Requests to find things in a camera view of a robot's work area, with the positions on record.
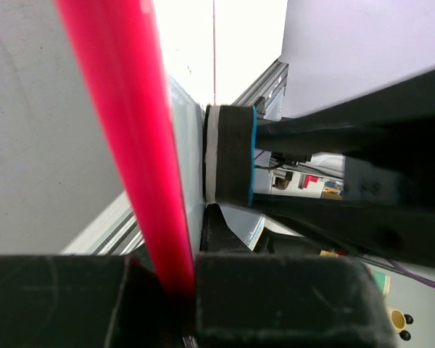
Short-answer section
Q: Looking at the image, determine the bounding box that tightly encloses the aluminium rail frame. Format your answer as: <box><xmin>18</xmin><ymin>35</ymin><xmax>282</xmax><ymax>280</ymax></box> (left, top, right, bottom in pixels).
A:
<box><xmin>62</xmin><ymin>61</ymin><xmax>289</xmax><ymax>254</ymax></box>

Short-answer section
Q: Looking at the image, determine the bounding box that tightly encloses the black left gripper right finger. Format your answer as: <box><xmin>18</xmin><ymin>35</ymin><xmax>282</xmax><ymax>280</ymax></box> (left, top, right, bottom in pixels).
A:
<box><xmin>195</xmin><ymin>204</ymin><xmax>397</xmax><ymax>347</ymax></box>

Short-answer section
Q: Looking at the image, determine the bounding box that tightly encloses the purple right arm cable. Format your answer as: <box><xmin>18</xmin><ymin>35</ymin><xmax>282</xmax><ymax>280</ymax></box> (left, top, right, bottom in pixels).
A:
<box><xmin>391</xmin><ymin>260</ymin><xmax>435</xmax><ymax>294</ymax></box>

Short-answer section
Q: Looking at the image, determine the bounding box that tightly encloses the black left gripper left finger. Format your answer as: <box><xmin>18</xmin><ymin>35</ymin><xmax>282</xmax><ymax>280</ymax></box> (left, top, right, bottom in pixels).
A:
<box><xmin>0</xmin><ymin>255</ymin><xmax>167</xmax><ymax>347</ymax></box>

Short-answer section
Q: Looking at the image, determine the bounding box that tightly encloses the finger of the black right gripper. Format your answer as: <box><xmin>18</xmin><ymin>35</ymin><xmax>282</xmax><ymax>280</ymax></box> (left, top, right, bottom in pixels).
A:
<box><xmin>252</xmin><ymin>194</ymin><xmax>435</xmax><ymax>268</ymax></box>
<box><xmin>256</xmin><ymin>68</ymin><xmax>435</xmax><ymax>155</ymax></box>

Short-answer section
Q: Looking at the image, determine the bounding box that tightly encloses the pink framed whiteboard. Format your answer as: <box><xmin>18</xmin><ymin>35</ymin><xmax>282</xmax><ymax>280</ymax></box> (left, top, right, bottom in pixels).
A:
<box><xmin>57</xmin><ymin>1</ymin><xmax>195</xmax><ymax>302</ymax></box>

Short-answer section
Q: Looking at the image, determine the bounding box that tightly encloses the blue bone-shaped eraser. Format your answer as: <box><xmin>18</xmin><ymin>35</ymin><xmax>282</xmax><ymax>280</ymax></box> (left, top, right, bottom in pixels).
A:
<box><xmin>203</xmin><ymin>105</ymin><xmax>257</xmax><ymax>207</ymax></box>

